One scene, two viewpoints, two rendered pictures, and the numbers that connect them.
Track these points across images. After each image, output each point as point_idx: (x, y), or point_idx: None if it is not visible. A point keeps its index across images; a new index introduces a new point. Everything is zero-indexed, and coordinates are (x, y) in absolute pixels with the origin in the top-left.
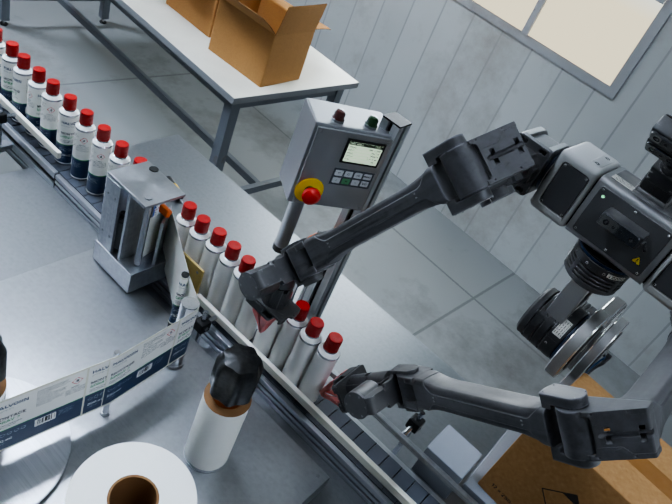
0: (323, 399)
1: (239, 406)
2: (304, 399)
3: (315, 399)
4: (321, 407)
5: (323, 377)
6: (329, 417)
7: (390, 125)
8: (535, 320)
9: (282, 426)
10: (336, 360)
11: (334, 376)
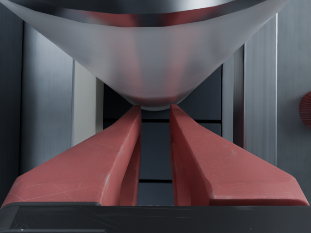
0: (202, 119)
1: None
2: (76, 88)
3: (148, 109)
4: (163, 140)
5: (102, 80)
6: (154, 186)
7: None
8: None
9: (70, 93)
10: (117, 29)
11: (239, 107)
